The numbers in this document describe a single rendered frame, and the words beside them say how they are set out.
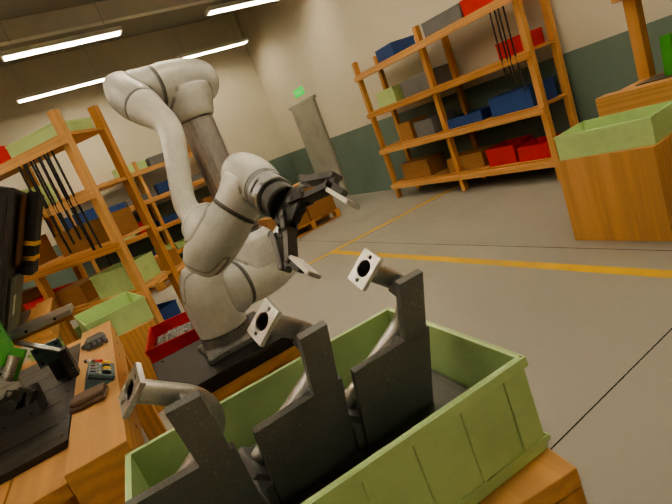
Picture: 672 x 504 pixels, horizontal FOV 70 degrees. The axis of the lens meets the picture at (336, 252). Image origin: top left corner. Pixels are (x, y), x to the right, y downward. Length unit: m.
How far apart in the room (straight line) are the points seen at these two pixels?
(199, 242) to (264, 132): 10.85
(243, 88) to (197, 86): 10.42
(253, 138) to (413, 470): 11.20
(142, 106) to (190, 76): 0.21
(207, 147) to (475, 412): 1.07
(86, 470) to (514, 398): 0.92
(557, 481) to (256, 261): 1.00
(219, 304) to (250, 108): 10.57
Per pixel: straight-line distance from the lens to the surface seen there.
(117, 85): 1.47
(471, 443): 0.78
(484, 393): 0.76
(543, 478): 0.85
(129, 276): 4.47
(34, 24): 9.34
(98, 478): 1.30
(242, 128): 11.70
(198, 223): 1.06
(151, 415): 2.76
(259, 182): 0.97
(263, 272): 1.49
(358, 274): 0.71
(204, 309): 1.43
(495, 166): 6.34
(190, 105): 1.50
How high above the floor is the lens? 1.38
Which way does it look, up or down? 13 degrees down
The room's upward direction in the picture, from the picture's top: 21 degrees counter-clockwise
